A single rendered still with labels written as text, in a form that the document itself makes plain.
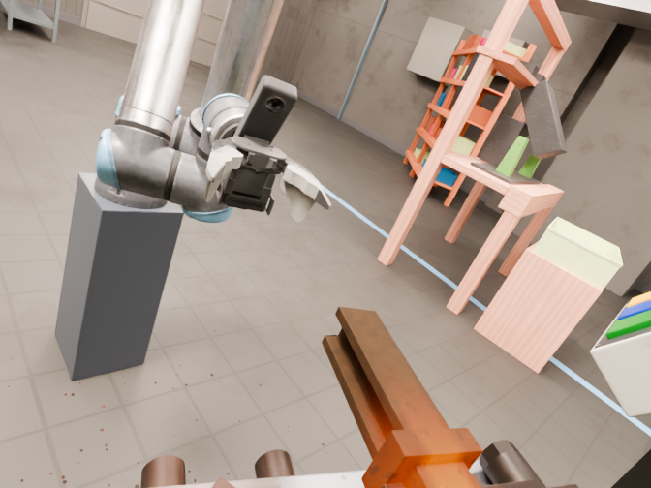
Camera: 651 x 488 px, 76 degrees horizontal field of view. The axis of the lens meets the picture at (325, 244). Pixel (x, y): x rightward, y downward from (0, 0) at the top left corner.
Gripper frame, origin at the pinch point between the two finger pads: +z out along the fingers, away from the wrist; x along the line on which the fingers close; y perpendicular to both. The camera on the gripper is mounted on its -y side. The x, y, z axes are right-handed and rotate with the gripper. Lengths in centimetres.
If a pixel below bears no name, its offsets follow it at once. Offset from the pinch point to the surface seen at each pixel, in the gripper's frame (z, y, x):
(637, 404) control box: 23.8, 5.7, -39.2
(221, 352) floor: -80, 100, -30
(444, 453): 32.6, -1.6, 0.3
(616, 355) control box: 19.9, 2.5, -37.4
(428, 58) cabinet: -638, -66, -406
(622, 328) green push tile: 17.4, 0.4, -39.9
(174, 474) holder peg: 24.3, 11.5, 8.6
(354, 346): 25.4, -1.0, 1.6
